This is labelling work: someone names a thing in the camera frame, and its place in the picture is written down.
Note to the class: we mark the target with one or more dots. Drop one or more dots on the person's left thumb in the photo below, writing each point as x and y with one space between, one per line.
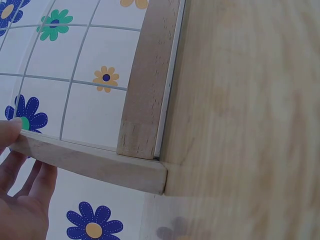
11 131

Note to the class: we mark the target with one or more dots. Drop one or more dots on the person's left hand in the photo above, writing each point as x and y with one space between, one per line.
20 217

